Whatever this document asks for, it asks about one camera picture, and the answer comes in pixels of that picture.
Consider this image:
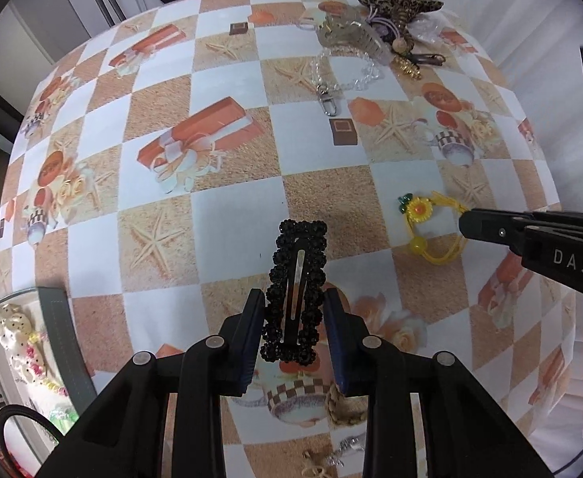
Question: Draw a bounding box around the cream polka dot scrunchie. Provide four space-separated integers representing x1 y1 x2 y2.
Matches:
0 303 38 384

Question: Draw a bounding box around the clear bead chain with clasp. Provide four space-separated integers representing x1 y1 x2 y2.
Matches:
299 50 387 118

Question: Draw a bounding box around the clear plastic bag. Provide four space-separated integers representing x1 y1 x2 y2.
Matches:
411 10 446 43

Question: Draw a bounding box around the green plastic bangle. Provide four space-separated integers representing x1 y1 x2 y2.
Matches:
47 406 80 439

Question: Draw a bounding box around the grey rimmed white tray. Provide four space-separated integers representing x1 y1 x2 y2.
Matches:
0 286 98 459

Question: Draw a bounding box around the white curtain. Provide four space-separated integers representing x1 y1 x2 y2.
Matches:
436 0 583 478

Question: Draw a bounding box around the small gold hair clip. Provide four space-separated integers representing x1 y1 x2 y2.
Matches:
393 57 422 80

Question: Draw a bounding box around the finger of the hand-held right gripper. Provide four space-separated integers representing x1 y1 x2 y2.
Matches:
513 209 583 233
458 208 526 255

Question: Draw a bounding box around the black looped cable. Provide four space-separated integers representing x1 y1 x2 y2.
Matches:
0 403 61 464

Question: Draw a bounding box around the beige braided hair tie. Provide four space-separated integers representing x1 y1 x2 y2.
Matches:
325 383 367 426

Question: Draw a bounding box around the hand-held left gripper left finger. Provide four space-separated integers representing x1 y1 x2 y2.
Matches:
37 289 267 478

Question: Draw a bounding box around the black slim hair clip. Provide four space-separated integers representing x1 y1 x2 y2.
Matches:
408 52 446 67

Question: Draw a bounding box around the clear claw hair clip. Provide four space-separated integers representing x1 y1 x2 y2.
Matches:
316 12 392 65

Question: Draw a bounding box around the yellow sunflower hair tie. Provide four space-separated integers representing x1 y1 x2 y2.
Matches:
397 190 470 264

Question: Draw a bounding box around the colourful bead bracelet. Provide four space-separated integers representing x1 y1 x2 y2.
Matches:
20 346 68 396

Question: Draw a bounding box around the purple hair tie with beads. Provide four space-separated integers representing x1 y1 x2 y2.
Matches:
371 15 412 55

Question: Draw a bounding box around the black beaded hair clip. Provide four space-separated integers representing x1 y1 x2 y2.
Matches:
260 219 328 364

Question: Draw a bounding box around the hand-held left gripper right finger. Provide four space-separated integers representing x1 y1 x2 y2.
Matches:
323 286 556 478

